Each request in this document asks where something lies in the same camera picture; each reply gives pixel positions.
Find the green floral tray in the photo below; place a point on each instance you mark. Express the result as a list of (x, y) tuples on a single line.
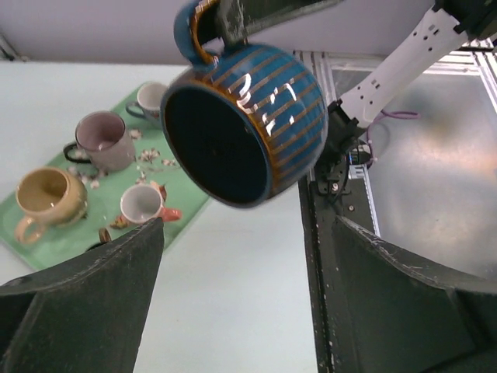
[(154, 163)]

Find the small grey mug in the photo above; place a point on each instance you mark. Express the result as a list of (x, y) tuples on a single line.
[(148, 103)]

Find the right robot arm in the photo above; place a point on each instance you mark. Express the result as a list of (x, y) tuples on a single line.
[(445, 27)]

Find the white cable duct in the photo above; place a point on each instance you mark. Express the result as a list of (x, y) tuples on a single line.
[(370, 186)]

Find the blue striped mug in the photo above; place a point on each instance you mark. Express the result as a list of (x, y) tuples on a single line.
[(245, 124)]

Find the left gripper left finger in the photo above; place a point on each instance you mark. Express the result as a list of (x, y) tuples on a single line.
[(86, 314)]

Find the beige round mug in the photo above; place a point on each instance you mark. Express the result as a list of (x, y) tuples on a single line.
[(49, 197)]

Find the brown mug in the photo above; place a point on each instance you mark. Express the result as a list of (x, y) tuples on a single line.
[(104, 238)]

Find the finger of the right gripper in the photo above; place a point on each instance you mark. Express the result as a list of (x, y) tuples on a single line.
[(237, 19)]

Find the mauve mug black handle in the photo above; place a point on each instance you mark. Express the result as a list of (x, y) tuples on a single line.
[(101, 139)]

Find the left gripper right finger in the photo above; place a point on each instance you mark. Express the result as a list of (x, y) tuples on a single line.
[(406, 313)]

